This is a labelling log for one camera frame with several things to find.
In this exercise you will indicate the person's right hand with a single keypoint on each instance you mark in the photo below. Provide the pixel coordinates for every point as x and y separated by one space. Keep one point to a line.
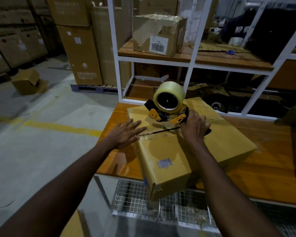
193 129

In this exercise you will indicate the person's left hand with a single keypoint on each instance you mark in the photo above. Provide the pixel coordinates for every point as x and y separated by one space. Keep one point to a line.
124 134

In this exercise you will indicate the yellow cardboard box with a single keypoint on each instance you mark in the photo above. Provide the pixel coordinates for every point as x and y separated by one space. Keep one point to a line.
72 225
162 155

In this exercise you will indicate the clear packing tape roll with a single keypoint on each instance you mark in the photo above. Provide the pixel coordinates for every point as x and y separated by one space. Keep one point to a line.
172 87

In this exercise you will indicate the person's right forearm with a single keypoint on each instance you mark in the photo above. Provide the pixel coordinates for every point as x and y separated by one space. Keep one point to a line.
231 199

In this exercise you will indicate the person's left forearm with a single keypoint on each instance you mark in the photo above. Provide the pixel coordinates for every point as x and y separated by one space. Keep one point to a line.
51 194

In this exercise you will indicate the printed brown cardboard box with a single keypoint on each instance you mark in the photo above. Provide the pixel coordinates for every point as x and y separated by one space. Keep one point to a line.
146 70

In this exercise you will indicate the flattened cardboard sheet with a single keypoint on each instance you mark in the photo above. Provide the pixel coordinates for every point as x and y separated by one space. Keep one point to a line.
212 48

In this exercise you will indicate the tall labelled cardboard box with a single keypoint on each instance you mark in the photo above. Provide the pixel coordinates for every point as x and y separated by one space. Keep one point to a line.
81 56

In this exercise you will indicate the tall plain cardboard box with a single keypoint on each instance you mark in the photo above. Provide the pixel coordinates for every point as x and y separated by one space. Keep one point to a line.
103 46

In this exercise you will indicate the taped box with barcode label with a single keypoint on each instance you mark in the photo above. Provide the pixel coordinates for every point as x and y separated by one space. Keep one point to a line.
143 32

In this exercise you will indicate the small box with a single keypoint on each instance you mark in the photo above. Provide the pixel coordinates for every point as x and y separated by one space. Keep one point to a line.
24 82

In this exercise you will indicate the wide brown cardboard box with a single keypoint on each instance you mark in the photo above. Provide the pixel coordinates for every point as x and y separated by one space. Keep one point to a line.
69 9

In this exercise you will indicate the black round-logo device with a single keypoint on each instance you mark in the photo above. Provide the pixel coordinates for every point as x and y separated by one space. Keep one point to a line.
216 106

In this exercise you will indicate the blue pallet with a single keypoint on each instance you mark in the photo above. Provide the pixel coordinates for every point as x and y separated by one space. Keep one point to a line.
93 88

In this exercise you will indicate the wooden shelf board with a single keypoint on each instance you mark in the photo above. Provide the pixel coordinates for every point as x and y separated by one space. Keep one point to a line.
224 60

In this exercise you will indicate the orange wooden table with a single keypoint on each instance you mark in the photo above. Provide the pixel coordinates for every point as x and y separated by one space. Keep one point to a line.
261 175

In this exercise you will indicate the blue scissors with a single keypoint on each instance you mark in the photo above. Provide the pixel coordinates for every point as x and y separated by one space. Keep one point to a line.
230 52

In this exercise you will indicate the black monitor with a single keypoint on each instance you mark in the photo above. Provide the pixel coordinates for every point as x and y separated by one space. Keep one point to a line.
273 34

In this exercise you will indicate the white metal shelf frame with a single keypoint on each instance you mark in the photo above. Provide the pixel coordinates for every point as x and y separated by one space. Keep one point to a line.
153 59

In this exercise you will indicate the wall of stacked cartons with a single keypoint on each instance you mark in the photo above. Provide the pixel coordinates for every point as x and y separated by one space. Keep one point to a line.
12 41

